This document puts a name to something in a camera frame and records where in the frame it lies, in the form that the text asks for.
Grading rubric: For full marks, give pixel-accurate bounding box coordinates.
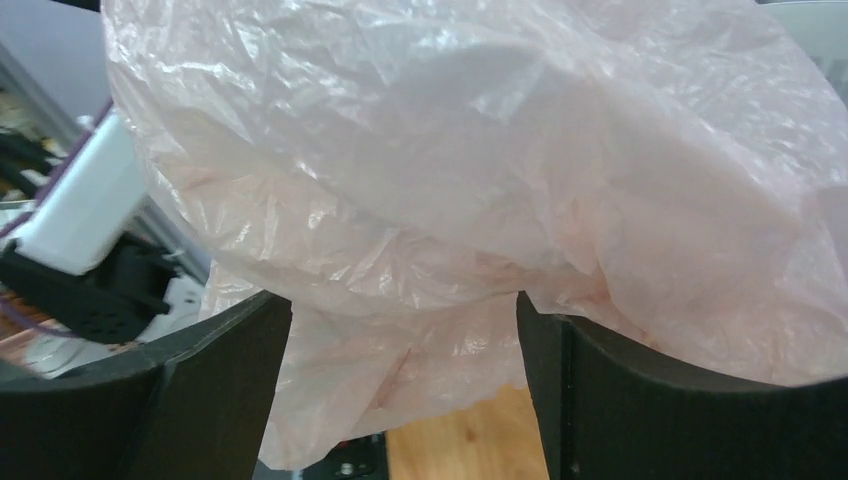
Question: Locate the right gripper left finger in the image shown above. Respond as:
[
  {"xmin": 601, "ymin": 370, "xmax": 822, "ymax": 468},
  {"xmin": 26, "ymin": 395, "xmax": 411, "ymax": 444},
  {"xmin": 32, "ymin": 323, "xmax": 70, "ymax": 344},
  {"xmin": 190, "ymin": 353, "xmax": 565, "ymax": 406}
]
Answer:
[{"xmin": 1, "ymin": 292, "xmax": 292, "ymax": 479}]

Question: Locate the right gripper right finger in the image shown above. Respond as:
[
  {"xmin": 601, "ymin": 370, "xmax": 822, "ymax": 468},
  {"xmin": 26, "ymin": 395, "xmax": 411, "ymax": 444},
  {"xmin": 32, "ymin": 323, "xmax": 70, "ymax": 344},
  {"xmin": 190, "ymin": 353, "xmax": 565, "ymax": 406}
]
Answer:
[{"xmin": 516, "ymin": 293, "xmax": 847, "ymax": 479}]

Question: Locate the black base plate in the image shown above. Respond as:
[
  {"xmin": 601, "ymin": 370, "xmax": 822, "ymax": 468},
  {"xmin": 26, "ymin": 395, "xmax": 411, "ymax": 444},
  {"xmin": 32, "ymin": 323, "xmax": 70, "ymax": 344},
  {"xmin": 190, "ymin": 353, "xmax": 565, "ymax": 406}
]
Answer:
[{"xmin": 302, "ymin": 433, "xmax": 390, "ymax": 480}]

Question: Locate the pink plastic trash bag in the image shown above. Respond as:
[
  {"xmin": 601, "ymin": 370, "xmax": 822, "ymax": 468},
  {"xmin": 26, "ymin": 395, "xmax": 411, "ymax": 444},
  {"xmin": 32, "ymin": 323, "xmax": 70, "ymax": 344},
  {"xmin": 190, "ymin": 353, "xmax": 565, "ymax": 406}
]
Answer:
[{"xmin": 102, "ymin": 1, "xmax": 847, "ymax": 470}]

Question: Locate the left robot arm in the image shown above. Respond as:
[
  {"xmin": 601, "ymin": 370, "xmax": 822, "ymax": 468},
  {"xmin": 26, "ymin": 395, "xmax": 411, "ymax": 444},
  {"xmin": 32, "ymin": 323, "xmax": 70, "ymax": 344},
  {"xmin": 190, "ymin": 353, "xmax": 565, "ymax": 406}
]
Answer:
[{"xmin": 1, "ymin": 111, "xmax": 202, "ymax": 345}]

